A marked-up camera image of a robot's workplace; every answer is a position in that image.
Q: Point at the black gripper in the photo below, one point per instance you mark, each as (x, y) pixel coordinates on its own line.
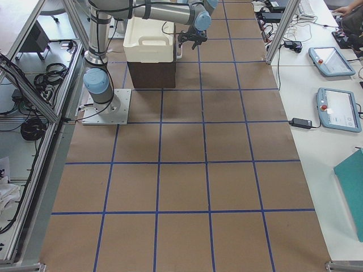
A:
(193, 35)

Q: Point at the dark wooden drawer cabinet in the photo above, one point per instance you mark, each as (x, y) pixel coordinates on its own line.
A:
(153, 75)

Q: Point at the person hand at desk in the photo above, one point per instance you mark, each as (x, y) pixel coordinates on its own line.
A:
(345, 10)

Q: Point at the cream plastic tray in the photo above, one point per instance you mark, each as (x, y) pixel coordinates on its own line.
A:
(149, 41)

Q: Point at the black power adapter brick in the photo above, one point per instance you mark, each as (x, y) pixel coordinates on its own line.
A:
(301, 123)

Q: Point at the blue teach pendant far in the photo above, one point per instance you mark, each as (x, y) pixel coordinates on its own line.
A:
(330, 62)

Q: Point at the blue teach pendant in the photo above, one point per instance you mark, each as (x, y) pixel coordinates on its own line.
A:
(337, 109)
(330, 62)

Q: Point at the blue teach pendant near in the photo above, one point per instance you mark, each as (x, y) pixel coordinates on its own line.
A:
(337, 109)

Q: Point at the teal folder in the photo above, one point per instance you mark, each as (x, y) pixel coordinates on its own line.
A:
(349, 173)

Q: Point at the aluminium frame post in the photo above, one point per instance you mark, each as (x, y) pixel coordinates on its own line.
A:
(282, 27)

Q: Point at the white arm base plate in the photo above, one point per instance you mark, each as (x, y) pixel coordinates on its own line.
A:
(116, 113)

